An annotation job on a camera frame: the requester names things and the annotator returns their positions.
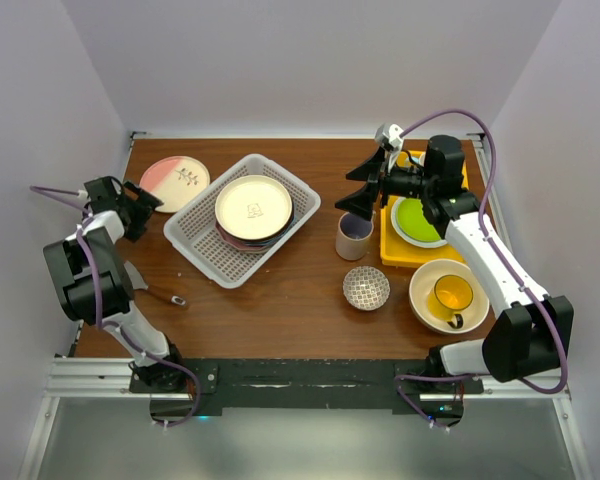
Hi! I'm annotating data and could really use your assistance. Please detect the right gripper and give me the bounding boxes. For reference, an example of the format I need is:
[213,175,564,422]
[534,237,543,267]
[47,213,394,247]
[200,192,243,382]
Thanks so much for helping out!
[335,145,436,221]

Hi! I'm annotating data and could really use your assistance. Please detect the pink cream branch plate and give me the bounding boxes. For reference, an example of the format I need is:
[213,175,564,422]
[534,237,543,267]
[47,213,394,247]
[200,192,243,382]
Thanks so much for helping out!
[139,156,210,214]

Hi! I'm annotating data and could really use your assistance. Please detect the red rimmed cream plate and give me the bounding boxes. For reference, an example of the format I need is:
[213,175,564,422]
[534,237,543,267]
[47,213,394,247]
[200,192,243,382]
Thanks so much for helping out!
[236,206,295,248]

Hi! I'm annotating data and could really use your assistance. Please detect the pink dotted scalloped plate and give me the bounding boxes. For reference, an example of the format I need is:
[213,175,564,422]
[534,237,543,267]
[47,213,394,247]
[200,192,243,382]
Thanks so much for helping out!
[215,222,262,251]

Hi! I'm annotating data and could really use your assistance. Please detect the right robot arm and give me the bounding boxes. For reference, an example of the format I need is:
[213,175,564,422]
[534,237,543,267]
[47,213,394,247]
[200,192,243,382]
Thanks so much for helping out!
[335,135,574,393]

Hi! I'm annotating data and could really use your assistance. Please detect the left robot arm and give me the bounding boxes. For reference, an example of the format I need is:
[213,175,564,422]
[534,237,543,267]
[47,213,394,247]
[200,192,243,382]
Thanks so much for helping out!
[43,176,187,392]

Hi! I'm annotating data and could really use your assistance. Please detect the pink purple mug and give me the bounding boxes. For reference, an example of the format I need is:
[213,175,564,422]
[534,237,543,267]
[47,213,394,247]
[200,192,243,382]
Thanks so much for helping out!
[335,213,374,261]

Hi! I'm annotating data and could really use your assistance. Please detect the lime green plate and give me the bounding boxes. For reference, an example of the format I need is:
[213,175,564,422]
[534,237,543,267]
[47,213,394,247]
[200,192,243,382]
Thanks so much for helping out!
[390,198,447,249]

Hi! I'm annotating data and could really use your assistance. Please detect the white plastic basket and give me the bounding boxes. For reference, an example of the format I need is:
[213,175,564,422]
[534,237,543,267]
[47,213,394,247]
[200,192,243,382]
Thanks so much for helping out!
[163,154,321,289]

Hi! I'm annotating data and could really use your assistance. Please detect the light blue mug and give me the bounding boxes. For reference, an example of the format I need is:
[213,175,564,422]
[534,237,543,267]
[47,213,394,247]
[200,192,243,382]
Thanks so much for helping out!
[405,152,424,170]

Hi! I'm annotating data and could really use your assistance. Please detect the yellow plastic tray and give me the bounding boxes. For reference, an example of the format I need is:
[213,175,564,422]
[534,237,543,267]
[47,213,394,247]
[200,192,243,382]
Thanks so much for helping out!
[378,147,470,270]

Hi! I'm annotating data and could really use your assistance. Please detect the purple patterned small bowl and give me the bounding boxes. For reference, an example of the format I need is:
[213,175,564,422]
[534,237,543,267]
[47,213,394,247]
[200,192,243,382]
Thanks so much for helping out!
[342,266,390,311]

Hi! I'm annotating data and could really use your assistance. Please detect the cream ceramic bowl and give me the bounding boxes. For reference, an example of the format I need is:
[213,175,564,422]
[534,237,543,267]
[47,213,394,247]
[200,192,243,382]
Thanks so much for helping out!
[409,259,490,335]

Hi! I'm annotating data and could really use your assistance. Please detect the yellow glass cup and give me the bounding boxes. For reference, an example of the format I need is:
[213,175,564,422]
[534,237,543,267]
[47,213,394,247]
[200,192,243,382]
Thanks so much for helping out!
[427,275,474,330]

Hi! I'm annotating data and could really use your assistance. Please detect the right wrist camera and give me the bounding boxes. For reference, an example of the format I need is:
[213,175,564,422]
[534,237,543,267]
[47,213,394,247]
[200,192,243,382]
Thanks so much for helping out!
[374,123,404,173]

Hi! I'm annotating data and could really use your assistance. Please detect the spatula with wooden handle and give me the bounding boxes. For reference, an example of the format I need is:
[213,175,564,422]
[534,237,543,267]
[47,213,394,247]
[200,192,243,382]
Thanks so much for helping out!
[124,261,188,307]

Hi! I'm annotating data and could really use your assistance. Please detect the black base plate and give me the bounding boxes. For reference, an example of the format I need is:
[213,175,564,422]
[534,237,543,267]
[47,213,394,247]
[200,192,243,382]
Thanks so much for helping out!
[129,357,484,421]

